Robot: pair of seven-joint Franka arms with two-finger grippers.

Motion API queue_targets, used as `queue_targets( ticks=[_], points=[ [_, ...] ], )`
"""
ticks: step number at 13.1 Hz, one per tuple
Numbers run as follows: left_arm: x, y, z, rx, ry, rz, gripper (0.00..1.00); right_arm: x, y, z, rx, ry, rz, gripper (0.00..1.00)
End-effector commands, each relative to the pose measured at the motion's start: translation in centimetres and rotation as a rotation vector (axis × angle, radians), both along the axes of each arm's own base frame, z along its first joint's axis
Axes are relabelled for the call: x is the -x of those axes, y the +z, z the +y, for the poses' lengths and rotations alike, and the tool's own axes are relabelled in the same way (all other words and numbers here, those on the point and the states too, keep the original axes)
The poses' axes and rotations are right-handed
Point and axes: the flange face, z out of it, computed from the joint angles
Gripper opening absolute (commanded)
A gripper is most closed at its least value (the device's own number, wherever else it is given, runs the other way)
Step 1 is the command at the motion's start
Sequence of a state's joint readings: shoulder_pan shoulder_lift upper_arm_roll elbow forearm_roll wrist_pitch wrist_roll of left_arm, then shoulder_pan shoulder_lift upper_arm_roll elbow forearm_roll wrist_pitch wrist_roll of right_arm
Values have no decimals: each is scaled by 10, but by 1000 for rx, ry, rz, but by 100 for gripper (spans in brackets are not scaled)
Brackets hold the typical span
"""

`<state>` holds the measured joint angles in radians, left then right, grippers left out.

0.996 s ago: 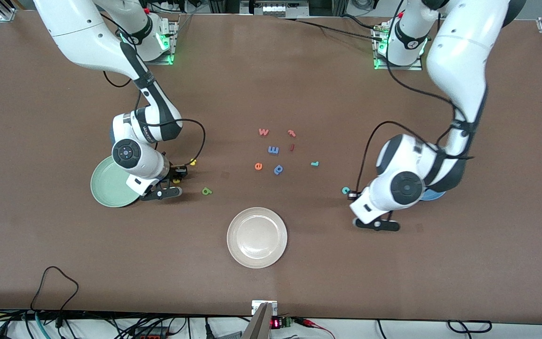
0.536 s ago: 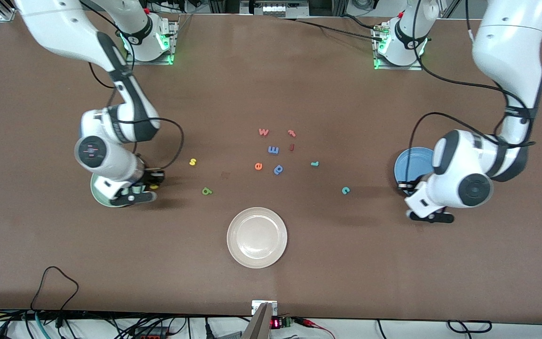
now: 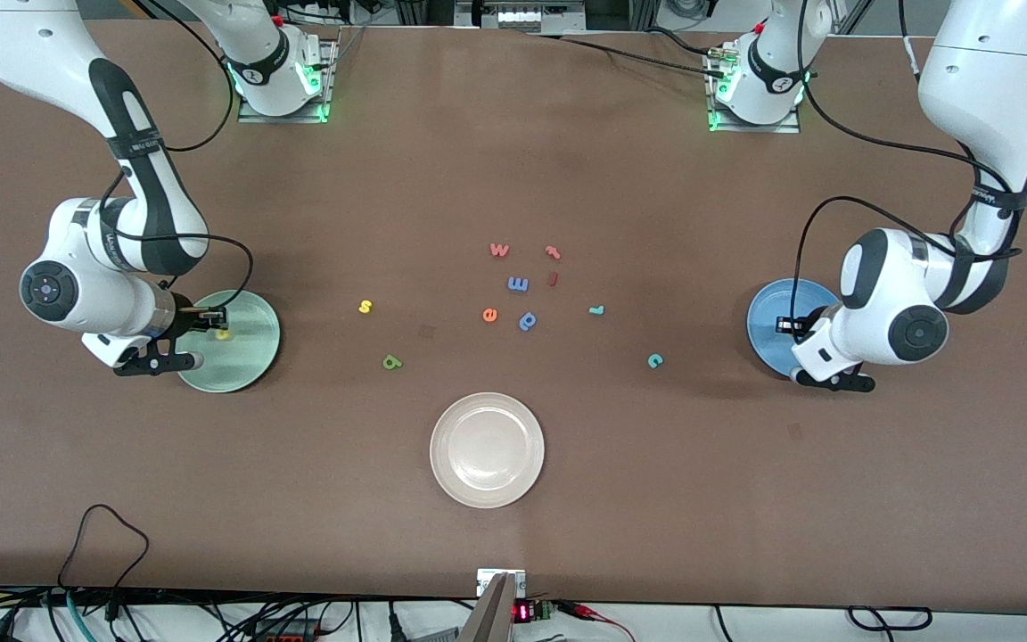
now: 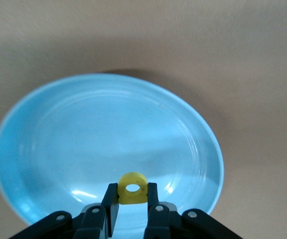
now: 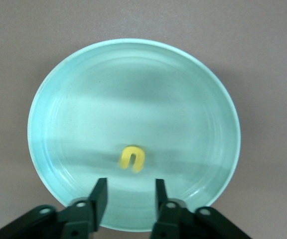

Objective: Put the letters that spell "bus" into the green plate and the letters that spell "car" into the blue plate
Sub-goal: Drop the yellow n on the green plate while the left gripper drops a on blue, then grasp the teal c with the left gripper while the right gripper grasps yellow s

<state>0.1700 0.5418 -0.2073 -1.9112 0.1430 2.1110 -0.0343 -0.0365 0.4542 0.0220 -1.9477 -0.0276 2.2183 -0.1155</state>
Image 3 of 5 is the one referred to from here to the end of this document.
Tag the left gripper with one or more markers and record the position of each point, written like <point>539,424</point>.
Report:
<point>806,325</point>

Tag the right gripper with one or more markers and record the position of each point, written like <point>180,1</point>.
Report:
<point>182,318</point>

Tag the green letter g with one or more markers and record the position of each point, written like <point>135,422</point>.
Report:
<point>391,361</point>

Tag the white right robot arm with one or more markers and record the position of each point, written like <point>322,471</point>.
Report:
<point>32,45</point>

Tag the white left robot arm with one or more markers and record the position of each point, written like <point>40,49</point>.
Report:
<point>986,53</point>

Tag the blue plate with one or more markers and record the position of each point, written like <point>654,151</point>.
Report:
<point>772,308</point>

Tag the green plate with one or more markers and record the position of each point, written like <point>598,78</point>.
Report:
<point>246,361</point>

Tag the blue letter p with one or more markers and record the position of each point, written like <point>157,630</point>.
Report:
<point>528,321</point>

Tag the blue letter m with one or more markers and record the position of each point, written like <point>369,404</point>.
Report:
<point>518,284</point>

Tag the pink letter w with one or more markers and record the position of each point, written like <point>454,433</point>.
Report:
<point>499,251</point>

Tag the beige plate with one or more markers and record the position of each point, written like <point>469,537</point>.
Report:
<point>487,450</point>

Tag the orange power strip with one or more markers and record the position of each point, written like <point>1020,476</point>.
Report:
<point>286,637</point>

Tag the green terminal block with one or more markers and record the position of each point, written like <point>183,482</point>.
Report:
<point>544,610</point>

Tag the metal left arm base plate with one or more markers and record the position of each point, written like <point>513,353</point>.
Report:
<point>772,128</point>

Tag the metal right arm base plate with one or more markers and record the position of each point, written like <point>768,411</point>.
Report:
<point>286,118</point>

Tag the silver camera mount bracket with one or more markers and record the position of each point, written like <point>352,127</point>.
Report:
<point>487,578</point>

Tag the grey camera pole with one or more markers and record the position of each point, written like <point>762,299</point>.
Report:
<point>491,615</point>

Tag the aluminium frame with power strip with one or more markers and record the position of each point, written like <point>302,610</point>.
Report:
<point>522,16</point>

